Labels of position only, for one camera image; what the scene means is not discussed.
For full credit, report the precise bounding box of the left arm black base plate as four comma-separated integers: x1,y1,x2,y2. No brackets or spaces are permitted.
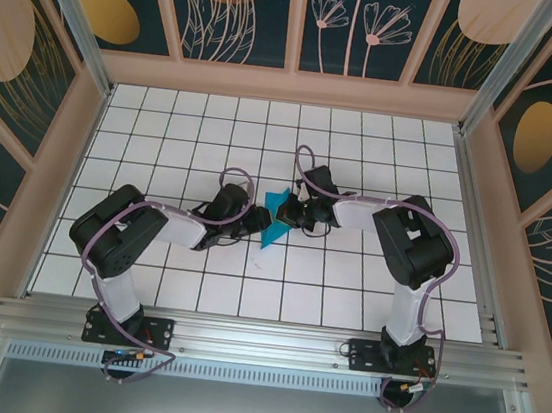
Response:
80,307,178,354

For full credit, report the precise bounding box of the yellow power connector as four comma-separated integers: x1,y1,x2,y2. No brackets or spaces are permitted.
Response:
103,345,149,366
398,379,432,398

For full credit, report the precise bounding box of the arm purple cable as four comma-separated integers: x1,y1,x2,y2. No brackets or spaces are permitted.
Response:
66,149,261,398
265,143,474,413

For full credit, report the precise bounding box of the teal cloth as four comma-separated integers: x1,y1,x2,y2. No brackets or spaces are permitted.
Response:
256,183,305,256

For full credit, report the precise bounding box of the slotted grey cable duct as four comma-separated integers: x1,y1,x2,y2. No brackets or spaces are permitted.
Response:
3,332,516,413

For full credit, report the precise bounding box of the aluminium side rail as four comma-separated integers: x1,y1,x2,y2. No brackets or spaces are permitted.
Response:
428,127,535,352

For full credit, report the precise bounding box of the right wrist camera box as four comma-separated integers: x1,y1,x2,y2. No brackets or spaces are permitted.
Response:
292,179,314,206

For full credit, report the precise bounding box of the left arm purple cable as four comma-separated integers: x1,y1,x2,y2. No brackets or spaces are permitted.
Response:
66,149,261,398

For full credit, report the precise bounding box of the aluminium mounting rail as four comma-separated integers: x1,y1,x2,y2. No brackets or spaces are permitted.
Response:
0,287,534,400

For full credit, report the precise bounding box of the aluminium frame post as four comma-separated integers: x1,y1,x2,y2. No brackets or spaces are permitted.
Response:
455,0,552,146
8,0,126,97

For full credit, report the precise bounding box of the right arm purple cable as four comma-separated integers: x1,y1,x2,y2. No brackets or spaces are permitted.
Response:
265,143,474,413

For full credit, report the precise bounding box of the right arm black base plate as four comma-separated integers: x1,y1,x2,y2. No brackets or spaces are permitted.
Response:
344,336,441,383

